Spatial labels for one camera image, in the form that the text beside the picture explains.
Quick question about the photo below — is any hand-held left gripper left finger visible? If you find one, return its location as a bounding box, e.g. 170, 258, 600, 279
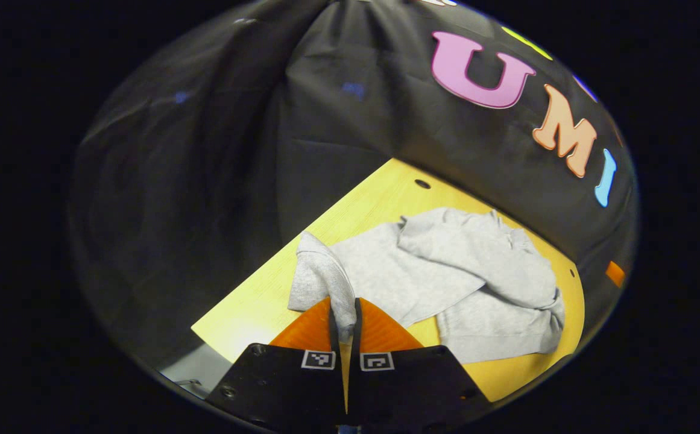
205, 297, 347, 432

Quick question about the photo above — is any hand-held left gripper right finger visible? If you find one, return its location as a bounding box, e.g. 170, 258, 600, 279
348, 297, 490, 432

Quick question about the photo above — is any grey sweatshirt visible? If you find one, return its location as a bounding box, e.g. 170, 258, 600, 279
288, 207, 566, 364

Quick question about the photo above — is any black backdrop cloth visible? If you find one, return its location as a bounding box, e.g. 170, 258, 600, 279
69, 0, 639, 368

